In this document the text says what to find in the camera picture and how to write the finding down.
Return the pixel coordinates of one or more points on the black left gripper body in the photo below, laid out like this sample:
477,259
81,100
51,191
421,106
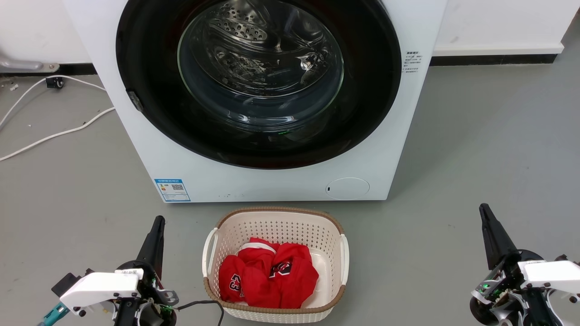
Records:
152,299

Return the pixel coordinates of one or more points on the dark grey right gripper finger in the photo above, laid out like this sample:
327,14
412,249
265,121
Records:
495,240

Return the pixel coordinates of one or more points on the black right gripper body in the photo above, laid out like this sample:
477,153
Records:
507,294

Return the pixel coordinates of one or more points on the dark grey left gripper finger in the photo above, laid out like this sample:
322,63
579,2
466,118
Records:
152,246

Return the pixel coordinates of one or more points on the black round glass washer door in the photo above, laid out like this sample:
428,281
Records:
149,113

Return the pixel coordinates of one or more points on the white front-load washing machine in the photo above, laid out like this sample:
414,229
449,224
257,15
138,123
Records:
272,185

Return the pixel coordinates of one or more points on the grey metal door hinge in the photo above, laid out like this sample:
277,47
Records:
135,101

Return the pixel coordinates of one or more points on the blue energy label sticker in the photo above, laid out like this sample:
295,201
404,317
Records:
172,190

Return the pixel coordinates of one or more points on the black left wrist connector block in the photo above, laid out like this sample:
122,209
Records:
65,283

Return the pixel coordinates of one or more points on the white plastic laundry basket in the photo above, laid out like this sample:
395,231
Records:
276,226

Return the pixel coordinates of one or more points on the red basketball jersey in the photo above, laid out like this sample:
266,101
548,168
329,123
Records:
290,280

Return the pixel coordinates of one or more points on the round white filter cover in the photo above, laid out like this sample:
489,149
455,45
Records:
347,188

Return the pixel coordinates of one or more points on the small black floor clip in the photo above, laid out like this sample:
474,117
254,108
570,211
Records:
54,82

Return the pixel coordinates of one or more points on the small printed text sticker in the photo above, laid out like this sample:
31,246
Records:
412,62

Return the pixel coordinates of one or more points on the stainless steel washer drum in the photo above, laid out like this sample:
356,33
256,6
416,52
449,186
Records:
240,27

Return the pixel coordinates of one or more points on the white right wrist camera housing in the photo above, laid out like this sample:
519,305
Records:
553,274

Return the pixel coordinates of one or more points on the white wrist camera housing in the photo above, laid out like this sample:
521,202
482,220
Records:
553,274
97,290

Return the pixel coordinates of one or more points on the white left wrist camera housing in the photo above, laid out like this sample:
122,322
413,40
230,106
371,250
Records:
97,290

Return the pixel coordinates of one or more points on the grey metal floor bracket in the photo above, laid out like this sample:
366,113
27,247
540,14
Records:
18,64

